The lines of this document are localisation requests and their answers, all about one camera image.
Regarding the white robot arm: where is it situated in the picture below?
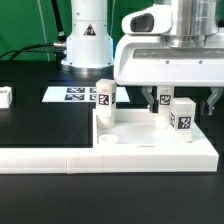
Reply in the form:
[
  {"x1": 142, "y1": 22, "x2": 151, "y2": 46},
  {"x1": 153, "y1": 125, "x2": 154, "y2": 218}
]
[{"x1": 62, "y1": 0, "x2": 224, "y2": 115}]

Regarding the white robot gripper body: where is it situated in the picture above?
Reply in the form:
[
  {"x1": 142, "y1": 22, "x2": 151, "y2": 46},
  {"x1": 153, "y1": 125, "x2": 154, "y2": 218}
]
[{"x1": 114, "y1": 4, "x2": 224, "y2": 87}]

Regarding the white L-shaped obstacle fence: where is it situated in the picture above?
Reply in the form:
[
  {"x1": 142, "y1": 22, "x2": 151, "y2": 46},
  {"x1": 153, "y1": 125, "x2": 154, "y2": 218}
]
[{"x1": 0, "y1": 146, "x2": 219, "y2": 174}]

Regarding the white marker sheet with tags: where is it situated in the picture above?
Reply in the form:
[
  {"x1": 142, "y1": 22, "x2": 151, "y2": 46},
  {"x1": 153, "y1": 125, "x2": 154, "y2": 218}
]
[{"x1": 41, "y1": 86, "x2": 131, "y2": 103}]

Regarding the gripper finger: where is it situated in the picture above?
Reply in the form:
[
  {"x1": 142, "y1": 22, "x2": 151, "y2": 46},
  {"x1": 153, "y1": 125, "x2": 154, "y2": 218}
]
[
  {"x1": 201, "y1": 87, "x2": 223, "y2": 115},
  {"x1": 142, "y1": 86, "x2": 157, "y2": 113}
]

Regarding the black cable bundle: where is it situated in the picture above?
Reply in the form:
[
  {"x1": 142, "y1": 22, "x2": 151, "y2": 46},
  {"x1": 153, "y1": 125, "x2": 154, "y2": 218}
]
[{"x1": 0, "y1": 0, "x2": 69, "y2": 62}]

